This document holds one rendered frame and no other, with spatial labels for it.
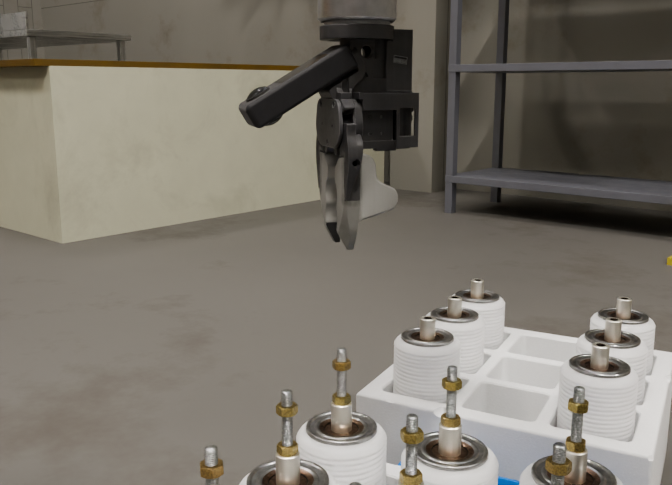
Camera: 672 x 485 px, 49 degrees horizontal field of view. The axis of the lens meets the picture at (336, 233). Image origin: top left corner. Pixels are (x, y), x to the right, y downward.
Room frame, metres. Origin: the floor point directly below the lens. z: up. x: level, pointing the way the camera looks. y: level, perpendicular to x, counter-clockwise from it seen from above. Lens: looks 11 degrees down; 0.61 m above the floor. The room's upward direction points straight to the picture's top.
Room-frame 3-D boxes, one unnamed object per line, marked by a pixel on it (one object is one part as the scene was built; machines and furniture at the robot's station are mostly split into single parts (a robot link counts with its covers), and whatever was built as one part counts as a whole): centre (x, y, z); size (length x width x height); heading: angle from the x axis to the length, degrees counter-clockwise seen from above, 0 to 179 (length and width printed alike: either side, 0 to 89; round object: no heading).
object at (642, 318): (1.10, -0.45, 0.25); 0.08 x 0.08 x 0.01
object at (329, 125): (0.73, -0.03, 0.60); 0.09 x 0.08 x 0.12; 109
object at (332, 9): (0.73, -0.02, 0.68); 0.08 x 0.08 x 0.05
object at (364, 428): (0.72, -0.01, 0.25); 0.08 x 0.08 x 0.01
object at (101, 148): (3.78, 0.65, 0.35); 2.12 x 0.66 x 0.70; 139
